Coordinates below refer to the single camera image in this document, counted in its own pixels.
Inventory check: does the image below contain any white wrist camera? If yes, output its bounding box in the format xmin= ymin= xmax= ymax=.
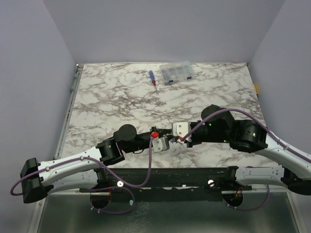
xmin=152 ymin=136 xmax=170 ymax=152
xmin=172 ymin=122 xmax=191 ymax=144

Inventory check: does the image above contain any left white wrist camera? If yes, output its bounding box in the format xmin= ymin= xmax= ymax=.
xmin=152 ymin=136 xmax=170 ymax=152

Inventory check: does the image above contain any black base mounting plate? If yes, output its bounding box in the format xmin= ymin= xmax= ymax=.
xmin=50 ymin=166 xmax=253 ymax=202

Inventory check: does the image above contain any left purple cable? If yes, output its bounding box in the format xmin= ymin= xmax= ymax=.
xmin=10 ymin=137 xmax=156 ymax=215

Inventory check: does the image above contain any blue red screwdriver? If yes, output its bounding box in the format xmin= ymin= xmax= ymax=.
xmin=149 ymin=70 xmax=158 ymax=94

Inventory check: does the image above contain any purple cable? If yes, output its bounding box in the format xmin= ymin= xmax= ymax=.
xmin=10 ymin=137 xmax=156 ymax=215
xmin=182 ymin=108 xmax=311 ymax=211

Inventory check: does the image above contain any clear plastic organizer box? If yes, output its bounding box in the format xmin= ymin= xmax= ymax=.
xmin=159 ymin=61 xmax=195 ymax=85

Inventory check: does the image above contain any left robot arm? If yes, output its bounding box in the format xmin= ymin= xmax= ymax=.
xmin=20 ymin=124 xmax=173 ymax=203

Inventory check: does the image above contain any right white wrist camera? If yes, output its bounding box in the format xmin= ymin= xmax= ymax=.
xmin=172 ymin=122 xmax=191 ymax=144

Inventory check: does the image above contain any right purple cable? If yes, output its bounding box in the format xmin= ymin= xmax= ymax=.
xmin=182 ymin=108 xmax=311 ymax=211

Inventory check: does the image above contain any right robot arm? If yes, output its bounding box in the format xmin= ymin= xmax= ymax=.
xmin=179 ymin=105 xmax=311 ymax=196

